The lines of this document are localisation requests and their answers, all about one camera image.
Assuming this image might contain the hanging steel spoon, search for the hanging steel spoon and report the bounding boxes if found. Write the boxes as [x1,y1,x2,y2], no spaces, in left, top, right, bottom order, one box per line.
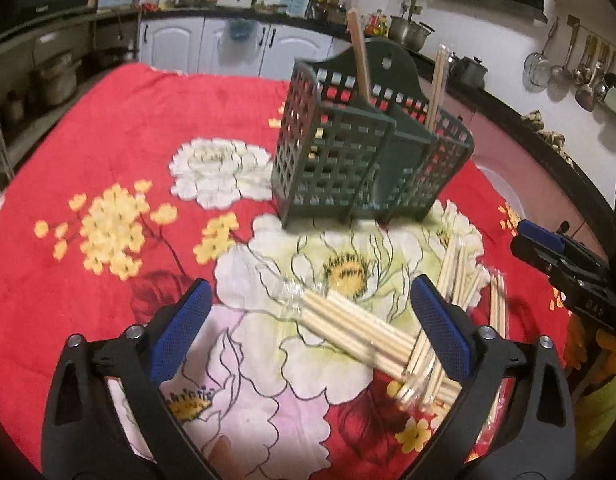
[574,35,600,112]

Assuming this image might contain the red floral blanket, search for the red floral blanket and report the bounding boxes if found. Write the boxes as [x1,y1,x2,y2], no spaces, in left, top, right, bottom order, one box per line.
[0,62,589,480]

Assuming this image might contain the person's right forearm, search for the person's right forearm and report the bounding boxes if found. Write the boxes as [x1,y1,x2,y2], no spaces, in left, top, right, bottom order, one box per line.
[573,372,616,466]

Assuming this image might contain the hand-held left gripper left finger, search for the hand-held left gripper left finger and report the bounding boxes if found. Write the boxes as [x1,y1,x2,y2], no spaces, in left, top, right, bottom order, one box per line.
[42,277,213,480]

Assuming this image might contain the white kitchen cabinets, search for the white kitchen cabinets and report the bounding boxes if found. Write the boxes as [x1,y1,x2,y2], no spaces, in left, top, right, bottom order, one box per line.
[138,14,349,81]

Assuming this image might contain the dark lidded pot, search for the dark lidded pot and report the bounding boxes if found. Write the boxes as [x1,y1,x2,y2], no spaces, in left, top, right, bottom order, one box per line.
[449,55,490,89]

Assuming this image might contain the hanging steel strainer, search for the hanging steel strainer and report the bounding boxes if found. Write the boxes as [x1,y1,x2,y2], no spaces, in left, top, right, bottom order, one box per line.
[524,19,560,88]

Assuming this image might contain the green plastic utensil holder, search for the green plastic utensil holder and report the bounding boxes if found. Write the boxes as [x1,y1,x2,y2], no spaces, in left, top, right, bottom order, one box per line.
[270,37,476,228]

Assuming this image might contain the brown chopsticks pack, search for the brown chopsticks pack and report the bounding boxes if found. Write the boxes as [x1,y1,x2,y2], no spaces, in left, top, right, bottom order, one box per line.
[348,9,375,107]

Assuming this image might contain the steel cooking pot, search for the steel cooking pot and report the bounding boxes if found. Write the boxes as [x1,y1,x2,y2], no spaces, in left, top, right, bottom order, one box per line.
[389,15,435,52]

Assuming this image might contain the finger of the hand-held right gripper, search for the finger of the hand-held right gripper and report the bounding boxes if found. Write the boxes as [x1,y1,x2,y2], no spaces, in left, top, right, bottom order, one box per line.
[510,219,589,286]

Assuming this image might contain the hanging pale spatula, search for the hanging pale spatula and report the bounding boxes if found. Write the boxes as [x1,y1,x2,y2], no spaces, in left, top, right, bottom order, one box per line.
[604,57,616,117]

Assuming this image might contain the hanging steel ladle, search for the hanging steel ladle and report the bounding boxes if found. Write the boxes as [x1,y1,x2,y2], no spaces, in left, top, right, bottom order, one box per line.
[549,24,581,88]

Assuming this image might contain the person's right hand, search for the person's right hand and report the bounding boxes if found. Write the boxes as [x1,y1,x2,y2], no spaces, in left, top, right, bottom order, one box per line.
[563,310,616,401]

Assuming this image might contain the ginger pile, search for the ginger pile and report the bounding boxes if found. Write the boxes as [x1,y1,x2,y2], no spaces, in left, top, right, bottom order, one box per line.
[520,109,576,166]

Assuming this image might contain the large steel stockpot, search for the large steel stockpot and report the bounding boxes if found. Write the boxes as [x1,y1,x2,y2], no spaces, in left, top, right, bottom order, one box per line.
[36,51,80,107]

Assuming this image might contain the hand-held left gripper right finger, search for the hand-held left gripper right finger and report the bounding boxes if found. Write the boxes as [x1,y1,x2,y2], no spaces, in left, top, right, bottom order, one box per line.
[410,275,576,480]

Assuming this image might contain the blue hanging bowl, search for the blue hanging bowl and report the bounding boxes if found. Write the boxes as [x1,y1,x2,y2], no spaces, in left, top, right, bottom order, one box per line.
[227,17,252,42]

